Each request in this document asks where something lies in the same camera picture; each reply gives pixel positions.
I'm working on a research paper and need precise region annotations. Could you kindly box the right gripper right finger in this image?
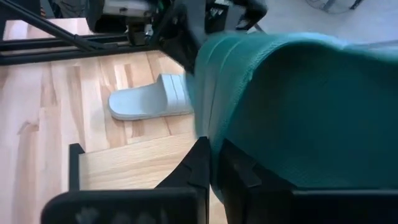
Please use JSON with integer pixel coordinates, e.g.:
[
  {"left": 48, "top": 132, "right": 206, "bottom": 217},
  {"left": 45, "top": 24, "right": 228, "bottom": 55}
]
[{"left": 216, "top": 139, "right": 295, "bottom": 224}]

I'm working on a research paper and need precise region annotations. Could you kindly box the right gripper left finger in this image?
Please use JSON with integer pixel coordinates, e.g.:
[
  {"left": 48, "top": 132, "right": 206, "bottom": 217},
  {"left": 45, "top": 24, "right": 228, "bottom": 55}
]
[{"left": 155, "top": 136, "right": 211, "bottom": 224}]

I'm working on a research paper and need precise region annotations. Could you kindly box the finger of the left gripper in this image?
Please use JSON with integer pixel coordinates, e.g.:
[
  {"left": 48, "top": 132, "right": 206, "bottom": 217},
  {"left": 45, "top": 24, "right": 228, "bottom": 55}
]
[
  {"left": 182, "top": 43, "right": 200, "bottom": 74},
  {"left": 164, "top": 46, "right": 187, "bottom": 74}
]

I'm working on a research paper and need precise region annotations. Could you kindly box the grey rubber slide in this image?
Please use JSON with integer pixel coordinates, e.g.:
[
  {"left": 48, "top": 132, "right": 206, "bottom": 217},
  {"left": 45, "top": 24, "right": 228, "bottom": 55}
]
[{"left": 108, "top": 73, "right": 195, "bottom": 121}]

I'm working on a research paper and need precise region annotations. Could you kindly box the green rubber slide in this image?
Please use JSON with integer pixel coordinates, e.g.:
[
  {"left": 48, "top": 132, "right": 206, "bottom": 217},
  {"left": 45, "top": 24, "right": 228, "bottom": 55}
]
[{"left": 185, "top": 30, "right": 398, "bottom": 205}]

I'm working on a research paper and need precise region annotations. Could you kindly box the black chair base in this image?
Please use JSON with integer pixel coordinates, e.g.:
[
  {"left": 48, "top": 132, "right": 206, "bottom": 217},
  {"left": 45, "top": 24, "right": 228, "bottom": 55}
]
[{"left": 306, "top": 0, "right": 364, "bottom": 15}]

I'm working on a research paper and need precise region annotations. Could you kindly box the low wooden shelf black frame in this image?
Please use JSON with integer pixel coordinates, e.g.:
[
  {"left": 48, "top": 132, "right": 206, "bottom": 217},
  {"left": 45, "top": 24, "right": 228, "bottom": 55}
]
[{"left": 68, "top": 132, "right": 229, "bottom": 224}]

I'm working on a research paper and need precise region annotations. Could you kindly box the black aluminium table frame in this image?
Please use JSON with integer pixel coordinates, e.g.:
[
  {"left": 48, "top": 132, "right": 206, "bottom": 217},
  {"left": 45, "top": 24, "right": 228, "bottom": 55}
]
[{"left": 0, "top": 0, "right": 162, "bottom": 66}]

